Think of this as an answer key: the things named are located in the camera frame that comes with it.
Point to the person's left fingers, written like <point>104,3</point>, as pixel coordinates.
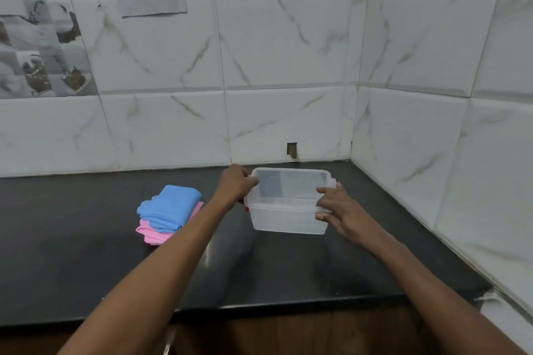
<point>249,183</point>

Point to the person's right hand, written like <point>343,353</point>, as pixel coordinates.
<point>354,217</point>

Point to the person's right thumb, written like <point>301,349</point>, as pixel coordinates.
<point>324,216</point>

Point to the clear plastic storage container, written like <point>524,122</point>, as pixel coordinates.
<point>287,209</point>

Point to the person's right forearm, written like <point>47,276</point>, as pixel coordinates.
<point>433,296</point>

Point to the person's left forearm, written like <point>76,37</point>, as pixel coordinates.
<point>158,280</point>

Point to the brown wooden cabinet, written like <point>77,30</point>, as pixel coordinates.
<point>291,332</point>

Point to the blue folded cloth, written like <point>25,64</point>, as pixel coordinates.
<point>168,207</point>

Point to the pink folded cloth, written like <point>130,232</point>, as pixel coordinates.
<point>152,234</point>

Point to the person's left hand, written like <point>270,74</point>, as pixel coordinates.
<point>233,186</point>

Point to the food picture wall tile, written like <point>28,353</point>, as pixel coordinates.
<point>39,49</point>

